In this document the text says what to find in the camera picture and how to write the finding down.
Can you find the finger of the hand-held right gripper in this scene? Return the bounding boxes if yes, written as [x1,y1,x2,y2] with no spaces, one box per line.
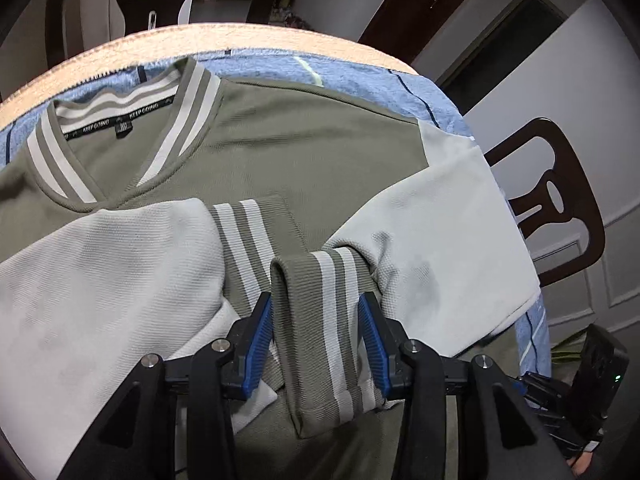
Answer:
[511,372,570,411]

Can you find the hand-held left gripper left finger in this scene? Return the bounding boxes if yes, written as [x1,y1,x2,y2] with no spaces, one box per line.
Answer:
[57,291,275,480]

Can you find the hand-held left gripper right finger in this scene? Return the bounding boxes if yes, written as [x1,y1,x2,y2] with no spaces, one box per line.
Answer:
[357,291,576,480]

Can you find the olive and white striped sweater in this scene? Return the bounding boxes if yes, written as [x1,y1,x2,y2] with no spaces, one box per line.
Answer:
[0,57,543,480]

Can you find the person's right hand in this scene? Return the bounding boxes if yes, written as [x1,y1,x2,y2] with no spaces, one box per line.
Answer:
[571,451,596,478]

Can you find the dark wooden chair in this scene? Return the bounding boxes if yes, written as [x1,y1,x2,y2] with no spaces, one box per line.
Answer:
[45,0,226,68]
[482,117,606,288]

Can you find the blue striped blanket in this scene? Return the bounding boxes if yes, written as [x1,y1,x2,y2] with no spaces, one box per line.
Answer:
[0,49,553,378]

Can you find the dark grey framed door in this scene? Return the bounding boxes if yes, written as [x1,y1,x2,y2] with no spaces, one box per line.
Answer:
[435,0,583,116]

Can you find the dark brown door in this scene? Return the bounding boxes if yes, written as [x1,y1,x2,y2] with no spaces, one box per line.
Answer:
[357,0,501,63]

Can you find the green plants by wall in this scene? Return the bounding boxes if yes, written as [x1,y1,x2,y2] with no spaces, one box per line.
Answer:
[272,0,310,28]

